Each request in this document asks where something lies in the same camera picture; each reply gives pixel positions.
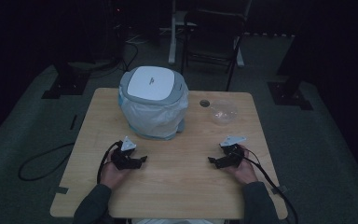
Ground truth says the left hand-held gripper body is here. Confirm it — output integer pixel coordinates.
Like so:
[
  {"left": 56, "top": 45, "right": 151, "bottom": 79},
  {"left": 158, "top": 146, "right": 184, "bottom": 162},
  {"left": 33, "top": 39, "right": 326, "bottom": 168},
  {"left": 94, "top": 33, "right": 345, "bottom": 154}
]
[{"left": 110, "top": 135, "right": 138, "bottom": 171}]

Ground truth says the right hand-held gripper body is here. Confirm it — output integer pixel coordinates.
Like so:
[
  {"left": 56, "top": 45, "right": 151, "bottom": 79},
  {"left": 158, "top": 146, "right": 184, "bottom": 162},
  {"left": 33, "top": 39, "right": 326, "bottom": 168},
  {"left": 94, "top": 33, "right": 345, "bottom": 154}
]
[{"left": 218, "top": 134, "right": 248, "bottom": 169}]

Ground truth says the person's left hand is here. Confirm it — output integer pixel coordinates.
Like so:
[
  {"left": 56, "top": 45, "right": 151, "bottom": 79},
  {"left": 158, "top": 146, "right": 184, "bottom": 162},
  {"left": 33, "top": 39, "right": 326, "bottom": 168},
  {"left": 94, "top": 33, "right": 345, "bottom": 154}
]
[{"left": 100, "top": 148, "right": 132, "bottom": 189}]

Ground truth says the person's right hand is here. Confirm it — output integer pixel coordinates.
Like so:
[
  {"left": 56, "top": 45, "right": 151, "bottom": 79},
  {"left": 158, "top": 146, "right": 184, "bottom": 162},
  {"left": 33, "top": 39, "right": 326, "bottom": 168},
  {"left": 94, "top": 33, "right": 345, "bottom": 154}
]
[{"left": 227, "top": 144, "right": 259, "bottom": 186}]

